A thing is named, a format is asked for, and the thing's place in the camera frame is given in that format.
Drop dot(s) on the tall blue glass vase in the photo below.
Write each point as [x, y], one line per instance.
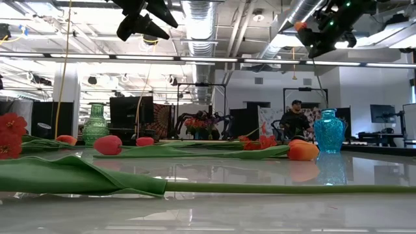
[329, 133]

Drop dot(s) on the white patterned cloth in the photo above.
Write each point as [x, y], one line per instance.
[268, 118]

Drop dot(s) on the grey cloth panel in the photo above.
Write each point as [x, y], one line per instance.
[19, 109]

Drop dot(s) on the black cabinet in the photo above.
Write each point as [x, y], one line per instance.
[245, 122]

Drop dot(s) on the black dome camera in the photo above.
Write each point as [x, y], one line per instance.
[150, 40]

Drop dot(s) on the person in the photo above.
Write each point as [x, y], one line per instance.
[294, 122]

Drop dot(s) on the green glass vase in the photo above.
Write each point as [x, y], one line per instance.
[96, 126]

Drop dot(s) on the mandala patterned cloth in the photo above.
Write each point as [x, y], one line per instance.
[162, 120]

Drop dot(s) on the black floor lamp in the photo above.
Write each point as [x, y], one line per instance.
[44, 130]

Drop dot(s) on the distant dark desk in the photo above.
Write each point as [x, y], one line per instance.
[378, 135]

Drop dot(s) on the red artificial tulip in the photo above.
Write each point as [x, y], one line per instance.
[145, 141]
[81, 177]
[108, 145]

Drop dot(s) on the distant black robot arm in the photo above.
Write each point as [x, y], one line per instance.
[227, 125]
[182, 123]

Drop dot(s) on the floral patterned cloth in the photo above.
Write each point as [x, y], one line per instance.
[310, 112]

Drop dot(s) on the black partition panel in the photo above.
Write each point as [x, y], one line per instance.
[48, 113]

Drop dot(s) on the long LED light strip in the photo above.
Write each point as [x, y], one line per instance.
[208, 59]

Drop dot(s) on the small black monitor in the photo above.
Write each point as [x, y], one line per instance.
[383, 113]

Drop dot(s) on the silver ventilation duct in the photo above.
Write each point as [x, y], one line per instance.
[201, 65]
[304, 8]

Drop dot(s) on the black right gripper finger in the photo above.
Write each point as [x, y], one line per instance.
[310, 36]
[321, 48]

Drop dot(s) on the red artificial flower bunch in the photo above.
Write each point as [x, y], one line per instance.
[11, 125]
[268, 142]

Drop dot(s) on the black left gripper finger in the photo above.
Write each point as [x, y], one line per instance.
[162, 11]
[136, 26]

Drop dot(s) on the white board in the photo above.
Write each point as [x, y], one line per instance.
[410, 122]

